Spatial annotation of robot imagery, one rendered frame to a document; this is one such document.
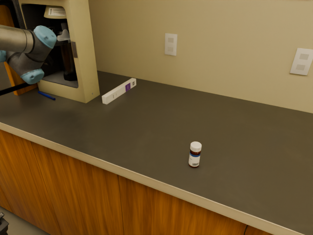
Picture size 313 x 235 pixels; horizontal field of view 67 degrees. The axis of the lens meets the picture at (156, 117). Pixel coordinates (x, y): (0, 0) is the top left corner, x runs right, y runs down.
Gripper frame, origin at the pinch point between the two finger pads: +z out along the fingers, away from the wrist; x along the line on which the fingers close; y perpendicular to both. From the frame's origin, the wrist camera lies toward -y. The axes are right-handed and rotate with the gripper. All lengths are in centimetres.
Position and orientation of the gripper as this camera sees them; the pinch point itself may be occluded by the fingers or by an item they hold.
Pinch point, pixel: (66, 38)
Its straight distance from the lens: 126.6
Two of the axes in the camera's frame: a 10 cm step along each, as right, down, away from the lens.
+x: -9.0, -2.3, 3.7
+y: 0.1, -8.5, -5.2
